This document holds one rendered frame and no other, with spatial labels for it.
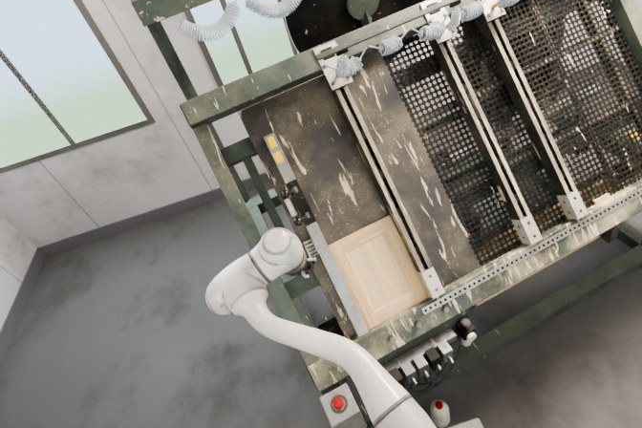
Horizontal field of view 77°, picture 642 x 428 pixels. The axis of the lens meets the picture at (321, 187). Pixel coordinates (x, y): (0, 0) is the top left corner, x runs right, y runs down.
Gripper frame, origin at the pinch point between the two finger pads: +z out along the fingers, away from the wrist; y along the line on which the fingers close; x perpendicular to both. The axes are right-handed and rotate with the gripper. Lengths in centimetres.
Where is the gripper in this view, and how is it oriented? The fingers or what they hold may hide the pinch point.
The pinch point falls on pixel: (304, 271)
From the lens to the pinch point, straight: 144.2
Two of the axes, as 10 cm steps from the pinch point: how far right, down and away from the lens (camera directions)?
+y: -9.6, 2.8, 0.4
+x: 2.4, 8.8, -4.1
